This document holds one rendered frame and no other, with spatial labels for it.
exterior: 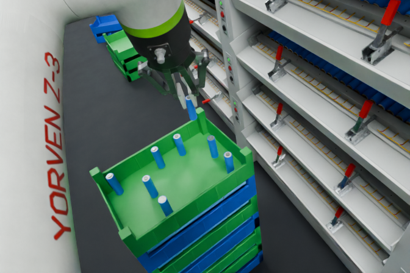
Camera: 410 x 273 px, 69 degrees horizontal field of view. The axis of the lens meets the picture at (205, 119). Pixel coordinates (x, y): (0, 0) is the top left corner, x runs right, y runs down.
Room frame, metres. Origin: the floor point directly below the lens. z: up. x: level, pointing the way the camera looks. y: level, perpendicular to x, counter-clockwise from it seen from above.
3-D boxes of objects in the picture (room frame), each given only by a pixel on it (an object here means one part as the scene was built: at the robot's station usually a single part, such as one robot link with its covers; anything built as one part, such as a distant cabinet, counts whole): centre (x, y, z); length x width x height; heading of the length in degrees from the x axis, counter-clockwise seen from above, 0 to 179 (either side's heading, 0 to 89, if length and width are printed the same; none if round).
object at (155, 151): (0.48, 0.13, 0.52); 0.02 x 0.02 x 0.06
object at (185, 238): (0.42, 0.10, 0.44); 0.30 x 0.20 x 0.08; 115
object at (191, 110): (0.54, 0.02, 0.60); 0.02 x 0.02 x 0.06
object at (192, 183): (0.42, 0.10, 0.52); 0.30 x 0.20 x 0.08; 115
